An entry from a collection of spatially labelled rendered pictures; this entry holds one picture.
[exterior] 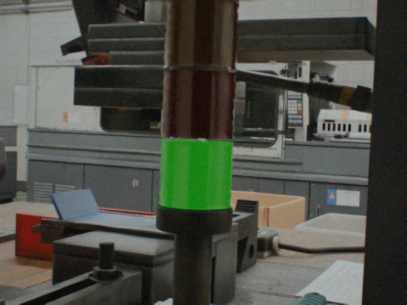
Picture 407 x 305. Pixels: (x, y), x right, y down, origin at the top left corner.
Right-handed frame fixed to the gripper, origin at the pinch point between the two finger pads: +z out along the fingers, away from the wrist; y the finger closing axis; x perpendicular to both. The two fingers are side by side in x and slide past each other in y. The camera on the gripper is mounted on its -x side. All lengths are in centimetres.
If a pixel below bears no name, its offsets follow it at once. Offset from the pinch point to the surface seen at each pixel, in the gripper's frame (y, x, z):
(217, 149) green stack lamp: -29, -42, 5
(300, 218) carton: 200, 135, 73
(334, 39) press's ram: -7.0, -36.7, 0.4
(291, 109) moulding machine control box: 361, 242, 26
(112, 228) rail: -16.7, -13.9, 12.0
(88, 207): -13.4, -5.9, 10.3
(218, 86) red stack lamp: -29, -43, 2
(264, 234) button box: 17.5, -2.0, 23.9
